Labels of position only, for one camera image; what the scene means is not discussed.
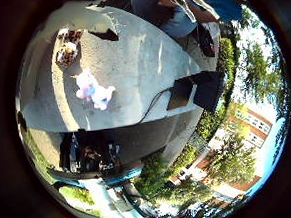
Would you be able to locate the leopard spotted plush toy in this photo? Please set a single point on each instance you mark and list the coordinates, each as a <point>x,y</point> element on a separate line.
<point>67,51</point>

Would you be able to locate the black box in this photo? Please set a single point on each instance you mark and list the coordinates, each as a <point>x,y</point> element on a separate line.
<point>197,90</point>

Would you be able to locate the white plush toy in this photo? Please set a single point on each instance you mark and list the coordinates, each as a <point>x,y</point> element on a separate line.
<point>92,89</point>

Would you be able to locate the person in grey shirt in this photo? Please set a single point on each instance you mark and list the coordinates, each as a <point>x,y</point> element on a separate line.
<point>175,16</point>

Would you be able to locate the brick building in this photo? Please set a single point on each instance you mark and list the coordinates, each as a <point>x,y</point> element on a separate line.
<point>253,124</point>

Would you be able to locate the blue canopy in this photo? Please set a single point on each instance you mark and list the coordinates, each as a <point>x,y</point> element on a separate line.
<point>223,3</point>

